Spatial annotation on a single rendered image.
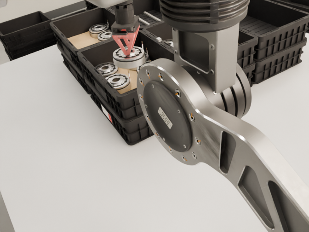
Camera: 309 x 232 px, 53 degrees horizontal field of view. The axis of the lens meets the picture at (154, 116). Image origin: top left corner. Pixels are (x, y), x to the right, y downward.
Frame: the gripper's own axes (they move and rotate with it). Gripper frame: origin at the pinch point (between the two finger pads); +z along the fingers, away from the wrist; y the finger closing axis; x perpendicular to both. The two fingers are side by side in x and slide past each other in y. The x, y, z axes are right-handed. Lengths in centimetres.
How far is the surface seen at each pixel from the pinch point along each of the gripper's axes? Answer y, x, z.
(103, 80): 1.9, -9.5, 10.5
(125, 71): -20.7, -8.1, 18.7
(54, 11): -298, -179, 78
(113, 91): 8.3, -4.4, 10.9
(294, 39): -42, 61, 13
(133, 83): -11.9, -3.0, 19.3
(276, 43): -35, 52, 13
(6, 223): -2, -84, 106
